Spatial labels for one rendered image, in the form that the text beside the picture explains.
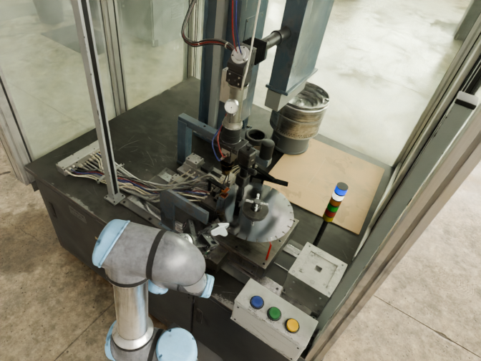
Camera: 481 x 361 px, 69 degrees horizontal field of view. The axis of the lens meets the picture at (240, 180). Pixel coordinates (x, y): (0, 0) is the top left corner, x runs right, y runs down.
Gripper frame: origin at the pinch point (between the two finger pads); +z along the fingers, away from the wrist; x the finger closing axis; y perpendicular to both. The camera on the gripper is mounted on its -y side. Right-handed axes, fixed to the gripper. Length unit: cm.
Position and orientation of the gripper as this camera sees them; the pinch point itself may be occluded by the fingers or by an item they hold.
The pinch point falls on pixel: (218, 236)
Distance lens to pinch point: 143.6
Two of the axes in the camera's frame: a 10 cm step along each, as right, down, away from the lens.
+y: 6.1, 6.2, -5.0
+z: 5.8, 0.8, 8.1
